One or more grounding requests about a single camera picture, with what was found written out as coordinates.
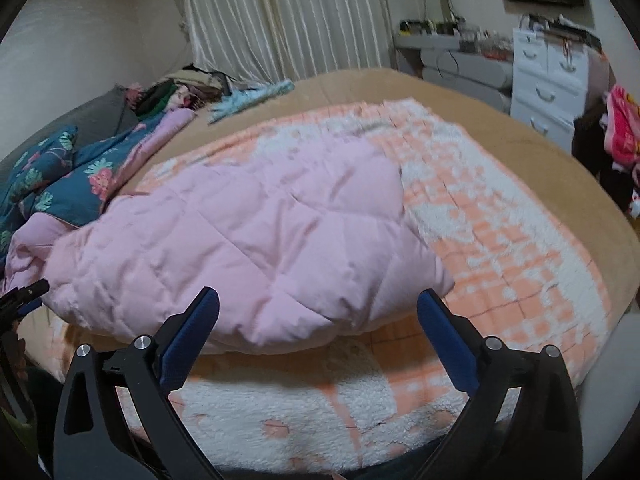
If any pink quilted jacket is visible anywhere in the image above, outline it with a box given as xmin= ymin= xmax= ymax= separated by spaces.
xmin=44 ymin=136 xmax=454 ymax=354

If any pile of mixed clothes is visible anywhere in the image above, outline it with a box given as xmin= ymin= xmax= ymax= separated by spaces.
xmin=125 ymin=64 xmax=232 ymax=120

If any blue floral pink quilt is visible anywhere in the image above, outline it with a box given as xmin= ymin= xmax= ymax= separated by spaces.
xmin=1 ymin=108 xmax=195 ymax=292

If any orange white plaid blanket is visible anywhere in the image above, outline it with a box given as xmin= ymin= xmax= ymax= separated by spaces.
xmin=46 ymin=100 xmax=611 ymax=474

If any grey pillow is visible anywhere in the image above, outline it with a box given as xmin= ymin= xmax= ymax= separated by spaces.
xmin=1 ymin=86 xmax=139 ymax=171

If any light blue striped garment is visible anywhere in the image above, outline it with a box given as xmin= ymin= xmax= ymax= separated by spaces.
xmin=208 ymin=79 xmax=295 ymax=124

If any pink yellow cloth bundle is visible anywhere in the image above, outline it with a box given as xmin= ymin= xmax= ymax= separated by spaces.
xmin=600 ymin=84 xmax=639 ymax=220

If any white drawer dresser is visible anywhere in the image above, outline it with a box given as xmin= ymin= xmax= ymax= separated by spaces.
xmin=510 ymin=28 xmax=611 ymax=153

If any white striped curtain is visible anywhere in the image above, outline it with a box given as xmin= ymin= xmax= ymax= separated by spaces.
xmin=183 ymin=0 xmax=393 ymax=84

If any grey curved wall shelf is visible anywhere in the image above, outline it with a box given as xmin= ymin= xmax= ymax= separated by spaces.
xmin=394 ymin=32 xmax=513 ymax=114

